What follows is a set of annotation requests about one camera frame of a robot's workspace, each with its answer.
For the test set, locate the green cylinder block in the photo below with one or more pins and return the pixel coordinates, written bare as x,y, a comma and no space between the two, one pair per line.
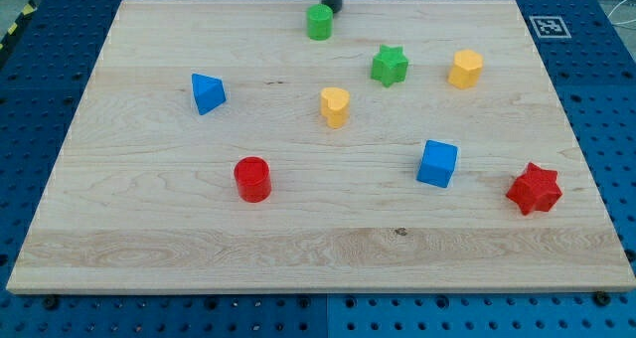
319,20

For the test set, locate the yellow heart block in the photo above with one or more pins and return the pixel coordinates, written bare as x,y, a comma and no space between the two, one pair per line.
334,106

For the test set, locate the red cylinder block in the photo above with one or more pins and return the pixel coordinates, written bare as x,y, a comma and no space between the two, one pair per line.
252,177

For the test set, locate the wooden board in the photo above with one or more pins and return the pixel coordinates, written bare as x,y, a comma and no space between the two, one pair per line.
143,199

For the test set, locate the green star block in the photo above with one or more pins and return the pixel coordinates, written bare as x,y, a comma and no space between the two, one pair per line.
389,65

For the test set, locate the blue cube block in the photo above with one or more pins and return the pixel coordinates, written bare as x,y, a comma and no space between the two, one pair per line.
437,163

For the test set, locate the blue triangle block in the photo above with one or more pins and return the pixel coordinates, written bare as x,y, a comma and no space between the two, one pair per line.
208,93

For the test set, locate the yellow hexagon block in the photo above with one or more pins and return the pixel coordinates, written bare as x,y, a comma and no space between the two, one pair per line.
466,69

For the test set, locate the red star block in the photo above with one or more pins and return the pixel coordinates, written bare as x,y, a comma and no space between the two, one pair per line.
536,189

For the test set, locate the white fiducial marker tag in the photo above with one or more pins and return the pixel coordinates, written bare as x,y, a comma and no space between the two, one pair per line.
550,27

